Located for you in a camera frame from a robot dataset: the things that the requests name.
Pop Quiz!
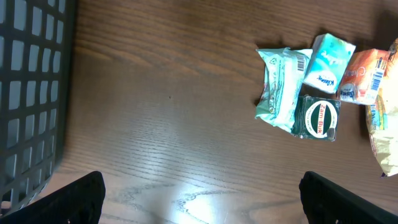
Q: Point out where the mint green wipes packet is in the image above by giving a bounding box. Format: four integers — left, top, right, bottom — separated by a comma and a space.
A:
255, 47, 313, 133

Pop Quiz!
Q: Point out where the teal Kleenex tissue pack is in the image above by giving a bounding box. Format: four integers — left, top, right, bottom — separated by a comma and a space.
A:
303, 33, 356, 94

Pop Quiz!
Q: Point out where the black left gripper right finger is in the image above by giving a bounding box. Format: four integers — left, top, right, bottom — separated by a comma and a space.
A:
299, 171, 397, 224

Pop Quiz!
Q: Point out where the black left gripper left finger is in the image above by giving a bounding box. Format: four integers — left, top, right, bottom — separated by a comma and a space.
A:
1, 171, 106, 224

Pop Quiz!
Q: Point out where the cream blue chips bag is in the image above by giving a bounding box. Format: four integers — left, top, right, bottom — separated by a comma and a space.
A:
366, 40, 397, 177

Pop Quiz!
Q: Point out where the orange Kleenex tissue pack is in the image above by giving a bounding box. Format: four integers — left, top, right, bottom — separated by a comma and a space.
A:
336, 49, 390, 105

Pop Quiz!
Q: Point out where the grey plastic mesh basket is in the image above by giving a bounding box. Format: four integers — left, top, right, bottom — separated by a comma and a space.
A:
1, 0, 76, 217

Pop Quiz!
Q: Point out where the dark green Zam-Buk tin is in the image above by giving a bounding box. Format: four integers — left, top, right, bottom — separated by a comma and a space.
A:
291, 95, 341, 141

